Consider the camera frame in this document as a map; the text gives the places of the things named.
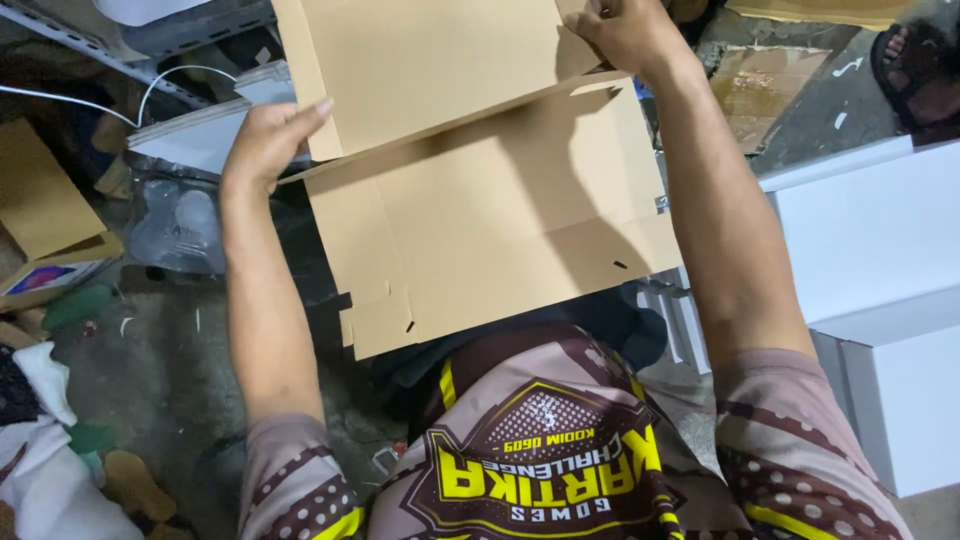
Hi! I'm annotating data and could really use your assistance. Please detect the person's right hand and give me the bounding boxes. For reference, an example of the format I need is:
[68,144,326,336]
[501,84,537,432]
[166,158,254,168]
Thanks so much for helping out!
[563,0,693,78]

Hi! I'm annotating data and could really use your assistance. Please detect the person's left hand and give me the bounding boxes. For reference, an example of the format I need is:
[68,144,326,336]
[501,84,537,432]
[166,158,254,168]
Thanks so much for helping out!
[221,98,336,198]

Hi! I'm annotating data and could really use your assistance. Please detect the brown cardboard box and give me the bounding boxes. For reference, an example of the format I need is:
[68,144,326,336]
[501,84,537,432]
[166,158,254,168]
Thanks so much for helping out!
[270,0,684,362]

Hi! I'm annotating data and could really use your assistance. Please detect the stack of white flat cartons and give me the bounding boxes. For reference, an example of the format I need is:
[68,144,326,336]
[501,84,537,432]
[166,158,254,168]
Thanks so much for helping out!
[126,60,313,178]

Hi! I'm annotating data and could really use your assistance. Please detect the clear plastic bag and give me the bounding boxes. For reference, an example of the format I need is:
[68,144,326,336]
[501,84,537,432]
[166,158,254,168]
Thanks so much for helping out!
[124,153,228,276]

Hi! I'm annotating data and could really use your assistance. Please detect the torn dirty cardboard piece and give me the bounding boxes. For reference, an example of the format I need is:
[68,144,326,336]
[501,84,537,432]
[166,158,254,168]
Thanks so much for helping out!
[708,45,835,156]

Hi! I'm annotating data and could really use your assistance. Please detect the grey metal shelf rack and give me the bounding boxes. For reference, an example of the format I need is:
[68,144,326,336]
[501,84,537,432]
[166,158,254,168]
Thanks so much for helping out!
[0,0,280,112]

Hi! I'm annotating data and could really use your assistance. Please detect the brown cardboard sheet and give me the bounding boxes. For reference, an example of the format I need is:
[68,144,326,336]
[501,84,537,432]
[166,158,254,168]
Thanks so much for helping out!
[723,0,918,32]

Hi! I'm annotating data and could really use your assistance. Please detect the brown cardboard piece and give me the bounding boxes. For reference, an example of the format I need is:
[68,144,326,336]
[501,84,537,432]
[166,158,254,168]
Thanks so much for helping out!
[0,117,126,262]

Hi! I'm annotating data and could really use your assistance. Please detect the green plastic object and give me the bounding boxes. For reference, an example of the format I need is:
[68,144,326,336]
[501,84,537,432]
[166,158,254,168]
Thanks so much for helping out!
[40,284,115,333]

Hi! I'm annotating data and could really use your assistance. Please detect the colourful printed box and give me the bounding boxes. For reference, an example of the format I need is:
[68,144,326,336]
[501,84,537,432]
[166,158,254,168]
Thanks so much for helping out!
[0,255,118,313]

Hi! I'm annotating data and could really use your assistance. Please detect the black sandal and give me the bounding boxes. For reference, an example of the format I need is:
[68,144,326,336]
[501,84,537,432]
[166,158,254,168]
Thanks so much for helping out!
[870,9,960,147]

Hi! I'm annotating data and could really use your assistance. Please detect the person's black trousers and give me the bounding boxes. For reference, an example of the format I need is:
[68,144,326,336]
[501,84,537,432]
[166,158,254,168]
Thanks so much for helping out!
[367,283,670,444]

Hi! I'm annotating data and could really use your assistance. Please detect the large white box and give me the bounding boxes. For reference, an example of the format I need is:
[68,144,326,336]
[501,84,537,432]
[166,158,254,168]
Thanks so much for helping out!
[757,135,960,325]

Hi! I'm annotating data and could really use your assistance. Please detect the heap of cloths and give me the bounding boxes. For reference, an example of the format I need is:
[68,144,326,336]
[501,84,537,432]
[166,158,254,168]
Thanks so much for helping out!
[0,341,198,540]

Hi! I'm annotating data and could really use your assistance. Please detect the person's patterned brown shirt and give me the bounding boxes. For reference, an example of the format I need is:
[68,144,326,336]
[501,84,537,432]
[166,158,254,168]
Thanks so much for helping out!
[238,321,916,540]

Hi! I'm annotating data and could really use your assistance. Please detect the small white box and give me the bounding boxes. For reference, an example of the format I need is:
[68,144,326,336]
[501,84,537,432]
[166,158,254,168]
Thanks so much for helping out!
[808,283,960,500]

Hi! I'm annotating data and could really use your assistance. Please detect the white cable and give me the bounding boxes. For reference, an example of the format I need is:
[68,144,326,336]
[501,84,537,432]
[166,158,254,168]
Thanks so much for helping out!
[0,64,240,129]

